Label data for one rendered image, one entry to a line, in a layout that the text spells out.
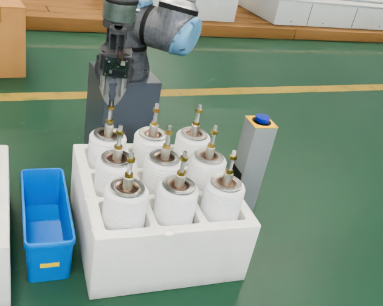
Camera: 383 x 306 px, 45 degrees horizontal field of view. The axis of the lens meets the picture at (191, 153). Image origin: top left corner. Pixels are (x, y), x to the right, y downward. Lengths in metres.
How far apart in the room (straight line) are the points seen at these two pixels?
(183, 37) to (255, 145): 0.35
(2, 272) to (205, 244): 0.43
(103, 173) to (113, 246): 0.18
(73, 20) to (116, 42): 1.77
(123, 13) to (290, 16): 2.61
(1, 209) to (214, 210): 0.46
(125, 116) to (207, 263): 0.56
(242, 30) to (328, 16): 0.80
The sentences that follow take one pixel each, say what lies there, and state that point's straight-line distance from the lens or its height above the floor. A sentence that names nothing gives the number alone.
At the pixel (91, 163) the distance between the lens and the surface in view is 1.23.
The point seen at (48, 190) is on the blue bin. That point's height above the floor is 0.05.
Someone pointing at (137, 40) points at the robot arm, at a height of 0.42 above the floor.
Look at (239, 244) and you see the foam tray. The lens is 1.13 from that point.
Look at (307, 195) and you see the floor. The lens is 1.64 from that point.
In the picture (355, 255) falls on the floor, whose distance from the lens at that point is 1.46.
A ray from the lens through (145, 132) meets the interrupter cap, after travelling 1.25.
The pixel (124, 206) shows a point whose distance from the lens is 0.99.
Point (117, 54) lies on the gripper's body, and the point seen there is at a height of 0.49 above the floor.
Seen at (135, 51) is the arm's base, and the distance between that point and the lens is 1.41.
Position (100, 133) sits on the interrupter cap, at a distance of 1.21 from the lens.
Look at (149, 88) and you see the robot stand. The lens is 1.44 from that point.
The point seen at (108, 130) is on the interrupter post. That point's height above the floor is 0.27.
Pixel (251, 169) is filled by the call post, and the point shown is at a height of 0.18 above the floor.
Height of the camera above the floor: 0.84
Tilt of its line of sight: 29 degrees down
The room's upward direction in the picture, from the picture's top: 11 degrees clockwise
